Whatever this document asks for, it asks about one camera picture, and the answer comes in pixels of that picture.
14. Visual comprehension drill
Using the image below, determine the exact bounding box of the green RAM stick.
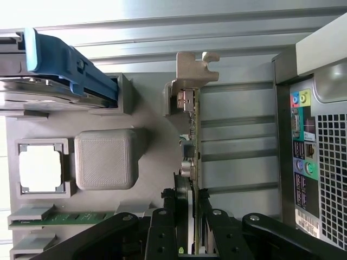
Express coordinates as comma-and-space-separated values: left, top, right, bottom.
9, 211, 118, 226

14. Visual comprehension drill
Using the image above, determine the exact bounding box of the hard disk in blue carrier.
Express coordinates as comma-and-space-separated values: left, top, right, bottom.
0, 27, 120, 112

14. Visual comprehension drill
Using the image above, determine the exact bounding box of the open grey PC case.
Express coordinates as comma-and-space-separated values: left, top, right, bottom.
272, 8, 347, 260

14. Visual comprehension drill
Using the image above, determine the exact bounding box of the silver CPU chip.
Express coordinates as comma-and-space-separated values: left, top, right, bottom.
18, 145, 62, 192

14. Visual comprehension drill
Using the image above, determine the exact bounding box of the grey parts rack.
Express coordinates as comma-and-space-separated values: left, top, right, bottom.
5, 73, 201, 260

